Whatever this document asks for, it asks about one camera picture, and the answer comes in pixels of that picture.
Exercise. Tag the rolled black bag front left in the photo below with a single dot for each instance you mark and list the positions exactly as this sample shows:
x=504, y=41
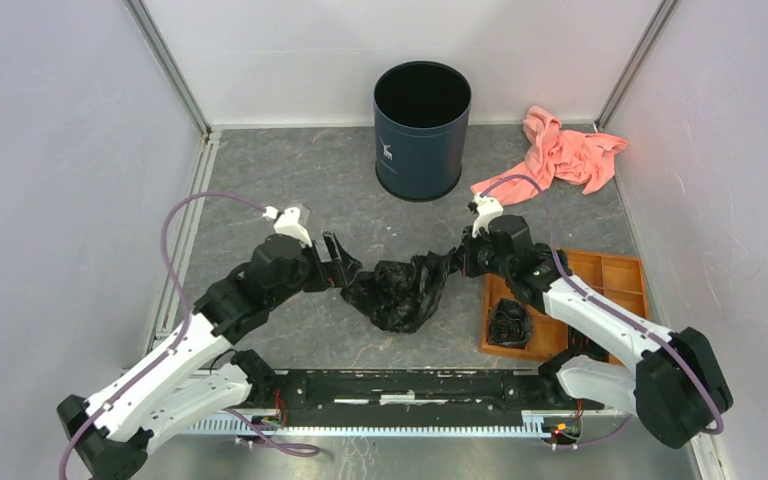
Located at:
x=509, y=325

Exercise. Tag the dark blue trash bin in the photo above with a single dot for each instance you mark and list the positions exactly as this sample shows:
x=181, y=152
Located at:
x=421, y=114

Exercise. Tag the left aluminium corner post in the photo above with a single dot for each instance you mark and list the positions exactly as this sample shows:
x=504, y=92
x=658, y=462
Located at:
x=163, y=55

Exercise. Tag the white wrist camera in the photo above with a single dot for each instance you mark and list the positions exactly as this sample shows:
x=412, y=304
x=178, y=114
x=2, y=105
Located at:
x=486, y=208
x=290, y=222

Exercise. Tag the orange compartment tray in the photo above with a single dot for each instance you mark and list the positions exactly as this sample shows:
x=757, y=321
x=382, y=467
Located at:
x=621, y=279

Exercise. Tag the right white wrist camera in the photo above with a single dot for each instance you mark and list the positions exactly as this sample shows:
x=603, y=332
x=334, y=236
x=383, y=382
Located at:
x=486, y=208

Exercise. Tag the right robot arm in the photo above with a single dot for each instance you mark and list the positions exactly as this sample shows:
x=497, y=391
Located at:
x=609, y=324

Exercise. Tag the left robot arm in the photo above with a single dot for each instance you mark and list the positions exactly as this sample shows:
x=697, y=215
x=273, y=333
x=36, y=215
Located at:
x=114, y=430

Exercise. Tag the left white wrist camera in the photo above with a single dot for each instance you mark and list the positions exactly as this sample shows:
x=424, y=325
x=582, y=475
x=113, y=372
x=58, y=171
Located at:
x=290, y=222

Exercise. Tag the right aluminium corner post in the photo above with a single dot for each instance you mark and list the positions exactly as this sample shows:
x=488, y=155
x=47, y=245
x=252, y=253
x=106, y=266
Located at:
x=653, y=30

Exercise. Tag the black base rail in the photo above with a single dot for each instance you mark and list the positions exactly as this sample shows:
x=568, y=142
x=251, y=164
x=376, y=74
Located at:
x=496, y=403

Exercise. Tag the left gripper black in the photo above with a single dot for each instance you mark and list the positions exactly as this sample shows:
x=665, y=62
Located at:
x=330, y=273

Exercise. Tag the black trash bag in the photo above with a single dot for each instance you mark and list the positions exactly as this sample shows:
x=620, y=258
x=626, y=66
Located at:
x=400, y=297

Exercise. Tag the pink crumpled cloth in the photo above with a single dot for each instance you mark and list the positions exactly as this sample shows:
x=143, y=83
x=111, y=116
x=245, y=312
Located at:
x=586, y=159

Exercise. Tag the aluminium corner post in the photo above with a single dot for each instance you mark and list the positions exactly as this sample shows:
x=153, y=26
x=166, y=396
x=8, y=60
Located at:
x=163, y=55
x=653, y=30

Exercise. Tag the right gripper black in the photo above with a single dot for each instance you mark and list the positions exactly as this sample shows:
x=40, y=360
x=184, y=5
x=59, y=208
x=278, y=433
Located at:
x=463, y=256

